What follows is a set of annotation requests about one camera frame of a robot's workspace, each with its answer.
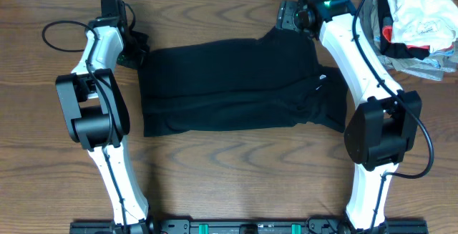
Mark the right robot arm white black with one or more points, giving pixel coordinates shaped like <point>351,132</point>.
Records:
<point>383,127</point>

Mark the black t-shirt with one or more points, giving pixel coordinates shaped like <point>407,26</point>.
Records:
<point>241,84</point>

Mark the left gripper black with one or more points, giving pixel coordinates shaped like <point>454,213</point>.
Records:
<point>142,38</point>

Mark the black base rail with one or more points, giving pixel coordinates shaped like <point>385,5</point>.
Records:
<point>184,226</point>

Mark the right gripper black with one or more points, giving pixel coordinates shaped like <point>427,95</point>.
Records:
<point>286,16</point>

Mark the pile of clothes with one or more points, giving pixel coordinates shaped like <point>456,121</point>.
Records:
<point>417,37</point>

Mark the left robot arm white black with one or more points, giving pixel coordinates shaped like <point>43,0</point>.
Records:
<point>96,117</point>

